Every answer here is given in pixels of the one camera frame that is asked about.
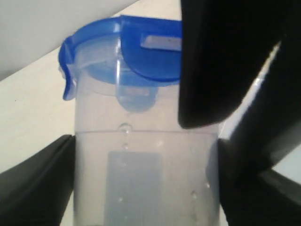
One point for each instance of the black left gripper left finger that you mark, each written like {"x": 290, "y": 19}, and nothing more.
{"x": 36, "y": 192}

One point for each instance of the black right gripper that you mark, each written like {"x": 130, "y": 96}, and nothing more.
{"x": 224, "y": 45}

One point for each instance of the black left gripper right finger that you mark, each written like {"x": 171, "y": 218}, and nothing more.
{"x": 267, "y": 199}

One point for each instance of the blue container lid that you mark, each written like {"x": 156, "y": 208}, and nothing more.
{"x": 128, "y": 57}

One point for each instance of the clear tall plastic container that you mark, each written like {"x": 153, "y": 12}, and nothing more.
{"x": 135, "y": 166}

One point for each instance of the white rectangular tray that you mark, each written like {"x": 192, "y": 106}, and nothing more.
{"x": 267, "y": 125}

